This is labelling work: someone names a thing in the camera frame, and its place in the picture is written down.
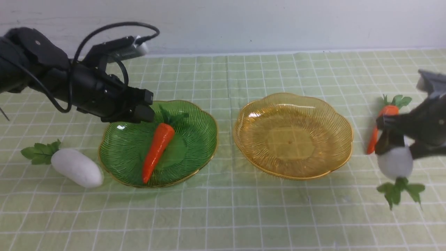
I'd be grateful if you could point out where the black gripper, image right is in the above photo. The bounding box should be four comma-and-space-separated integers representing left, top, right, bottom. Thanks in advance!
375, 95, 446, 160

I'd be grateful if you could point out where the grey wrist camera, image right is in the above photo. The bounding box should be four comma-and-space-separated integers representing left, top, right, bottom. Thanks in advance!
416, 69, 446, 99

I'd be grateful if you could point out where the green checked tablecloth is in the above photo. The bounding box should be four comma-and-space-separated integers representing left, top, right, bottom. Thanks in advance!
0, 49, 445, 251

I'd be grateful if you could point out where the grey wrist camera, image left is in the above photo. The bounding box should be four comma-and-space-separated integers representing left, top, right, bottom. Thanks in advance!
82, 36, 149, 70

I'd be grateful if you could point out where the black camera cable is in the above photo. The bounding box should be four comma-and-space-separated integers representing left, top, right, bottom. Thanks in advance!
0, 22, 161, 121

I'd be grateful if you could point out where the white toy radish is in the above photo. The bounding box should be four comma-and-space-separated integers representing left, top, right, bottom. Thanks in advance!
376, 139, 425, 210
21, 139, 104, 189

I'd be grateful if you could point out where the green ribbed plastic plate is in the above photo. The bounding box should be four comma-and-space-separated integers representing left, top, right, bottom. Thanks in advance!
98, 100, 218, 189

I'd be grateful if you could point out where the orange toy carrot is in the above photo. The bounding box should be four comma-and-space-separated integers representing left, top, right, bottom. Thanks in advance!
142, 106, 189, 184
366, 95, 413, 154

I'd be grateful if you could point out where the grey wrist camera, image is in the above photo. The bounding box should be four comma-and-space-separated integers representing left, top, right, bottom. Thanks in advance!
416, 69, 446, 99
82, 36, 149, 70

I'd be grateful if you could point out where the amber ribbed plastic plate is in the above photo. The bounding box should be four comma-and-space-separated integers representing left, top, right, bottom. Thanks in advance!
232, 92, 354, 181

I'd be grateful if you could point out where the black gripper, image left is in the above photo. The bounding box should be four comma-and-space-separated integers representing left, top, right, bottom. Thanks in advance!
68, 63, 155, 123

